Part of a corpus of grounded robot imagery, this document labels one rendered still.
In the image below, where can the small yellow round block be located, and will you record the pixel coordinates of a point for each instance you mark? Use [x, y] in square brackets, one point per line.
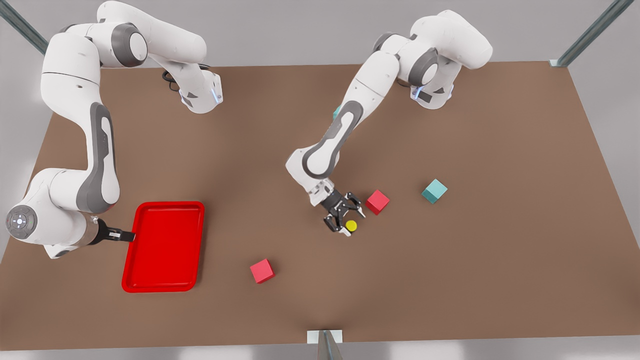
[351, 226]

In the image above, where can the red rectangular tray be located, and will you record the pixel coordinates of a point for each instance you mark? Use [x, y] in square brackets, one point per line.
[165, 247]

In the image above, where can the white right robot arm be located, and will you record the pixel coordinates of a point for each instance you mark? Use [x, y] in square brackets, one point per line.
[70, 75]

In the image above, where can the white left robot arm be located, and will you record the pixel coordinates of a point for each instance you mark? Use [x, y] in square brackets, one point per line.
[372, 85]

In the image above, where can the red cube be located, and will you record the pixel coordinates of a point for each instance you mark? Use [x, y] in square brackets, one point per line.
[262, 271]
[377, 202]

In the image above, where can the teal cube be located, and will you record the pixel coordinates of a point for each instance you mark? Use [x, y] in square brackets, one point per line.
[336, 112]
[434, 191]

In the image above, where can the silver frame post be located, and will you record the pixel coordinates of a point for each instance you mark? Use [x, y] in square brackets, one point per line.
[22, 25]
[326, 344]
[590, 34]

